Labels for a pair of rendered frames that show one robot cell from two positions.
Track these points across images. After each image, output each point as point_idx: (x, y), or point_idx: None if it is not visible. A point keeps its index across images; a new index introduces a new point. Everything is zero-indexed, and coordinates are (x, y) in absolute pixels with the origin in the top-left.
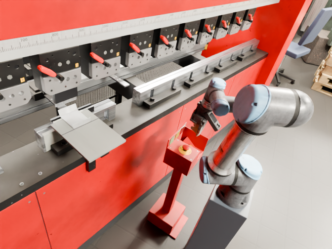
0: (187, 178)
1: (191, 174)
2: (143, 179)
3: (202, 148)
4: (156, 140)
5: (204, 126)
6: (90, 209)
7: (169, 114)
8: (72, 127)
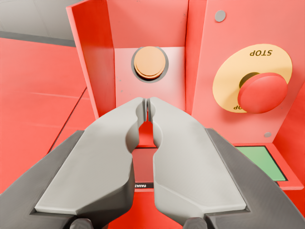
0: (66, 12)
1: (51, 11)
2: None
3: (104, 7)
4: None
5: (61, 149)
6: (301, 109)
7: (110, 225)
8: None
